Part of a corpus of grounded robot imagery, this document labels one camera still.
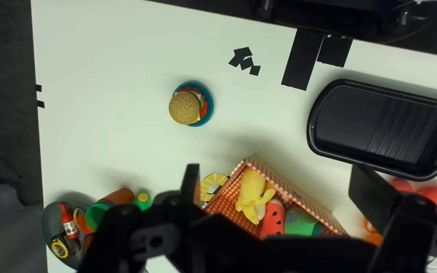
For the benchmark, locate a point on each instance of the orange striped plush toy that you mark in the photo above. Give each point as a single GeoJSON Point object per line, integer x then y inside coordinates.
{"type": "Point", "coordinates": [372, 235]}

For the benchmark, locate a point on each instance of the grey round plate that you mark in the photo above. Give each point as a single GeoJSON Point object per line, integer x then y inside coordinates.
{"type": "Point", "coordinates": [51, 221]}

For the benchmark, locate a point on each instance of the short black tape patch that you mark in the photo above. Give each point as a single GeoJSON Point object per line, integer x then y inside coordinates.
{"type": "Point", "coordinates": [335, 48]}

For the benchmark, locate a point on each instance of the green and yellow toy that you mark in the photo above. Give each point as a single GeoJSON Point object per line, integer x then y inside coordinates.
{"type": "Point", "coordinates": [142, 198]}

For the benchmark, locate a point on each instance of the black and yellow toy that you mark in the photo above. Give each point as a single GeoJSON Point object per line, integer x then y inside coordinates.
{"type": "Point", "coordinates": [59, 247]}

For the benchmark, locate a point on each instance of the checkered orange cloth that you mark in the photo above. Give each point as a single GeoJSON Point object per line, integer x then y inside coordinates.
{"type": "Point", "coordinates": [279, 183]}

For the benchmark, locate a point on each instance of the black ribbed plastic tray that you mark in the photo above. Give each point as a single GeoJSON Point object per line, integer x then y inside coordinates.
{"type": "Point", "coordinates": [382, 129]}

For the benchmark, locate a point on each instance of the small black tape piece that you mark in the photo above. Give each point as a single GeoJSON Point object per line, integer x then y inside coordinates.
{"type": "Point", "coordinates": [241, 51]}
{"type": "Point", "coordinates": [247, 63]}
{"type": "Point", "coordinates": [255, 69]}

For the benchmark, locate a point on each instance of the green plush toy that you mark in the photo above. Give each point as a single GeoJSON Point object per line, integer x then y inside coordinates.
{"type": "Point", "coordinates": [302, 224]}

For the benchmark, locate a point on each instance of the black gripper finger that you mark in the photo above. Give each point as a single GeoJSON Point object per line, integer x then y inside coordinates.
{"type": "Point", "coordinates": [372, 194]}

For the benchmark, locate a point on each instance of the yellow striped toy slice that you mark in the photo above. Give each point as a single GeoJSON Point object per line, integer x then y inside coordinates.
{"type": "Point", "coordinates": [212, 183]}

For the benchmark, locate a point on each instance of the toy hamburger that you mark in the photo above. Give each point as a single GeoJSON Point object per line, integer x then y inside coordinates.
{"type": "Point", "coordinates": [183, 107]}

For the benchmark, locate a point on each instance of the orange round toy piece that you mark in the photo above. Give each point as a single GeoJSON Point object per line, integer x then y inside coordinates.
{"type": "Point", "coordinates": [80, 220]}

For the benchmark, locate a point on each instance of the red toy ketchup bottle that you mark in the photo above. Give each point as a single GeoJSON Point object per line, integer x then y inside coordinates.
{"type": "Point", "coordinates": [68, 223]}

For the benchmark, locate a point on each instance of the black equipment base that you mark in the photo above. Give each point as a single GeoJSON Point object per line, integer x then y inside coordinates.
{"type": "Point", "coordinates": [355, 16]}

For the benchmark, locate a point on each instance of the long black tape strip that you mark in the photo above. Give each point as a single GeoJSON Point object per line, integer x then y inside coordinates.
{"type": "Point", "coordinates": [302, 57]}

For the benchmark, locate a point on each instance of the yellow plush toy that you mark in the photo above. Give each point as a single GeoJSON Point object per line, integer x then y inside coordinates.
{"type": "Point", "coordinates": [252, 194]}

